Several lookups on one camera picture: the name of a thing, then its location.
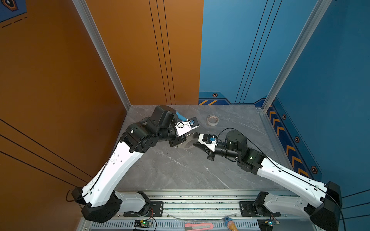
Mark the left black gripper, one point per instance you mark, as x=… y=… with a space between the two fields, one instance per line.
x=179 y=139

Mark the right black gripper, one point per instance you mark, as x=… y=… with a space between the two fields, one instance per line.
x=201 y=146

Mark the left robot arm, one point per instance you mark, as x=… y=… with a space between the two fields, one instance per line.
x=98 y=199

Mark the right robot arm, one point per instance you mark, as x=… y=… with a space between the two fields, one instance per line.
x=318 y=201

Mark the blue toy microphone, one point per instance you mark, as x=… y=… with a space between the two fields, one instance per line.
x=181 y=117

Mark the masking tape roll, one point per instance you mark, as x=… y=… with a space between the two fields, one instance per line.
x=212 y=120

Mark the toy ice cream cone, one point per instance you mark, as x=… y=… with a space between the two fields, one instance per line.
x=230 y=224

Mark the pink utility knife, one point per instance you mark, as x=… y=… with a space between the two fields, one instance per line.
x=198 y=227

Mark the left circuit board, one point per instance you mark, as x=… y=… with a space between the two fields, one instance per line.
x=142 y=225

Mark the circuit board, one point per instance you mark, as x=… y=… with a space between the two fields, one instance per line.
x=267 y=224
x=142 y=225

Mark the right circuit board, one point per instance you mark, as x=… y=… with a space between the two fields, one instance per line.
x=267 y=224

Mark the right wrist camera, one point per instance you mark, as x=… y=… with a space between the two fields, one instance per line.
x=208 y=142

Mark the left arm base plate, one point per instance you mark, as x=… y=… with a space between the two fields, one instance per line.
x=155 y=209

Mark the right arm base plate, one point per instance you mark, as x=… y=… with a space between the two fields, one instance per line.
x=249 y=209

